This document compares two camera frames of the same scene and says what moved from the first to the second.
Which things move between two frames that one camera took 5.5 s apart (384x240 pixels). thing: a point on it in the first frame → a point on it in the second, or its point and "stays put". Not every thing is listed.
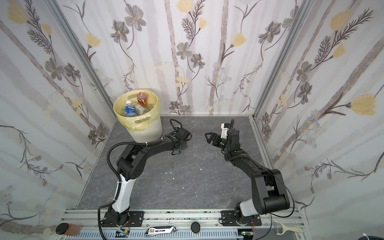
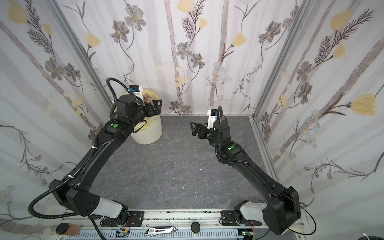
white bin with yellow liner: (139, 111) stays put
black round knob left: (61, 228) stays put
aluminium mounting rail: (179, 224) stays put
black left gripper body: (182, 137) → (154, 107)
